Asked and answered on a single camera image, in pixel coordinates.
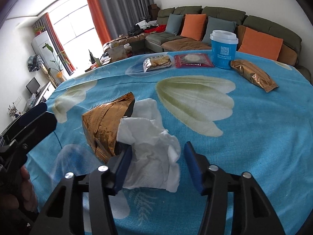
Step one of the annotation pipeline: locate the gold torn wrapper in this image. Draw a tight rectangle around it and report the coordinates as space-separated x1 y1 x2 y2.
82 92 135 163

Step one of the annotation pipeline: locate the white tissue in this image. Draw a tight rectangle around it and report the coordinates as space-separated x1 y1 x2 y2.
117 98 181 193

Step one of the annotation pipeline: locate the person's left hand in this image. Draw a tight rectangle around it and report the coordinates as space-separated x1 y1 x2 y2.
1 165 38 212

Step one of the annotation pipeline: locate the white black TV cabinet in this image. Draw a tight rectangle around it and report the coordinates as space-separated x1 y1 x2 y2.
1 82 55 140

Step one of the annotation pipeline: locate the small black monitor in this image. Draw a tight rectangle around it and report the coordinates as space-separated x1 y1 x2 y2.
26 77 40 95

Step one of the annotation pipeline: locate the tall green potted plant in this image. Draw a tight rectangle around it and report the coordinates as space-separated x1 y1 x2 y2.
42 43 69 82

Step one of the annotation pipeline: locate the blue cloth covered fan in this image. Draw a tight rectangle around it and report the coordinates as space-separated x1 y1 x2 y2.
27 55 44 72

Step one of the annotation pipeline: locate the white standing air conditioner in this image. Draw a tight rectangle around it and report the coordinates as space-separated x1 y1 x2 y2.
31 31 57 78

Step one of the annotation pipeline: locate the red potted plant atop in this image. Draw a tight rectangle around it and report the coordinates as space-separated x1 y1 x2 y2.
33 26 46 36

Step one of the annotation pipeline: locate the blue floral tablecloth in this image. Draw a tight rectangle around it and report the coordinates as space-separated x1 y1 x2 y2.
26 52 312 234

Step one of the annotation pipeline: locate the grey orange left curtain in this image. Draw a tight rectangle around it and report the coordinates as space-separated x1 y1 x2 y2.
33 12 75 76

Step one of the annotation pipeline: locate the grey orange curtain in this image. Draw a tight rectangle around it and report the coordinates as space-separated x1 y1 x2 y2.
87 0 154 44
33 12 75 76

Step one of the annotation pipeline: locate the cluttered coffee table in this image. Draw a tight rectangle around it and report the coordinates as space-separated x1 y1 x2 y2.
85 43 133 72

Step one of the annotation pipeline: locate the brown leather ottoman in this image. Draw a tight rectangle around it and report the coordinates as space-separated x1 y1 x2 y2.
102 32 149 52

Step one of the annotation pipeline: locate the gold sealed snack packet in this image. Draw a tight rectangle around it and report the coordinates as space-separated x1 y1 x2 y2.
230 60 279 93

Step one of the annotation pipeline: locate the grey orange right curtain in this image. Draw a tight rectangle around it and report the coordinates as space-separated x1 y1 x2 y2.
87 0 154 44

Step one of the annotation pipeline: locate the clear cracker snack packet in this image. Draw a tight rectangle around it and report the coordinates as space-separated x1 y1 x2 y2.
143 55 172 72

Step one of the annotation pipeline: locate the clothes pile on sofa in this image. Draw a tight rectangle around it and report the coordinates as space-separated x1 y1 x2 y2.
127 20 167 36

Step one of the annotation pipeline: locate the dark green sectional sofa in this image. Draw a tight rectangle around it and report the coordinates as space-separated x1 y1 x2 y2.
145 5 312 82

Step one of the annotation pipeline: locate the pink pastry snack packet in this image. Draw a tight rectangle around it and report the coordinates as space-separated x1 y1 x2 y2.
174 53 214 68

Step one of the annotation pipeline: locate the orange cushion near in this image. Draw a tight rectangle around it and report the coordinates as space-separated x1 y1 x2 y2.
238 25 283 61

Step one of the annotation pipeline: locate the orange cushion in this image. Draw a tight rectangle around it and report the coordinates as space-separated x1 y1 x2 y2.
180 14 206 41
238 25 283 61

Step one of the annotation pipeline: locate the blue paper cup white lid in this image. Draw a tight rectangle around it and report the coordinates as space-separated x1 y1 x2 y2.
210 30 239 70

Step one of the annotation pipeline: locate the teal cushion far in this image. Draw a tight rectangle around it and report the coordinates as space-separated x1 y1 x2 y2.
165 13 183 36

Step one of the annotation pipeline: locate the teal cushion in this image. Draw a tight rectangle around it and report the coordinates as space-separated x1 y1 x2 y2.
202 16 237 46
165 13 183 36

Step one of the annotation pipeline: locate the orange cushion far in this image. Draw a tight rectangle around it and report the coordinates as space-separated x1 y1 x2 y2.
180 14 206 41

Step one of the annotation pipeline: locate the teal cushion near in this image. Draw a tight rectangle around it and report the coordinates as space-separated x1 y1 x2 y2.
202 16 237 46

